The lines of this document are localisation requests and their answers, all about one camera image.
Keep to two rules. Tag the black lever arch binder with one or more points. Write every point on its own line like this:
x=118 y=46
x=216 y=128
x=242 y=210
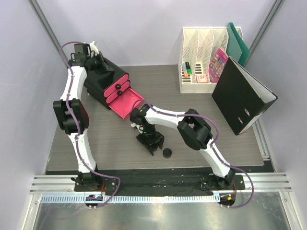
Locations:
x=241 y=98

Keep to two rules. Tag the pink sticker booklet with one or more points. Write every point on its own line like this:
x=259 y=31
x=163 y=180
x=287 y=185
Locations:
x=216 y=65

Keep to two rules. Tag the black drawer cabinet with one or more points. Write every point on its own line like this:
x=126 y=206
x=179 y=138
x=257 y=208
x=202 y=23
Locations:
x=100 y=78

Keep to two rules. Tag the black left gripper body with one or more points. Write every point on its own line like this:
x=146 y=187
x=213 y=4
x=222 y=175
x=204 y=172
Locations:
x=101 y=63

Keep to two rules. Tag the black round compact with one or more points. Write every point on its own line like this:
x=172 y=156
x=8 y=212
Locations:
x=167 y=153

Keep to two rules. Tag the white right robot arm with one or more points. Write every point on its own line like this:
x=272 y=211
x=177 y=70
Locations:
x=194 y=130

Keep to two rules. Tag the pink sticky note pad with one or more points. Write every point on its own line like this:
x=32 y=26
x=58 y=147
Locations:
x=202 y=78

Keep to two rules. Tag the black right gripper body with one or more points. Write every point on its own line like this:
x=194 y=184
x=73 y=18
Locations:
x=149 y=134

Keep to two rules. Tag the aluminium frame rail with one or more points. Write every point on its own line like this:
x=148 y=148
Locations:
x=61 y=189

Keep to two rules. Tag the white mesh file organizer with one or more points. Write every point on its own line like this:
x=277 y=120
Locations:
x=198 y=46

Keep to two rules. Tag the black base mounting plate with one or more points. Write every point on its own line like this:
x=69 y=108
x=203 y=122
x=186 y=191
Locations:
x=161 y=182

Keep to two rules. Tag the teal plastic folder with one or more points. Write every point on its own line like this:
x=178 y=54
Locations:
x=236 y=47

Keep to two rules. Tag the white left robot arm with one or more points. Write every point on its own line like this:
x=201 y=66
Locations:
x=72 y=117

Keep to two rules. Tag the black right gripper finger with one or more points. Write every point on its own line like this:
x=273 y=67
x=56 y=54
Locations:
x=161 y=142
x=148 y=146

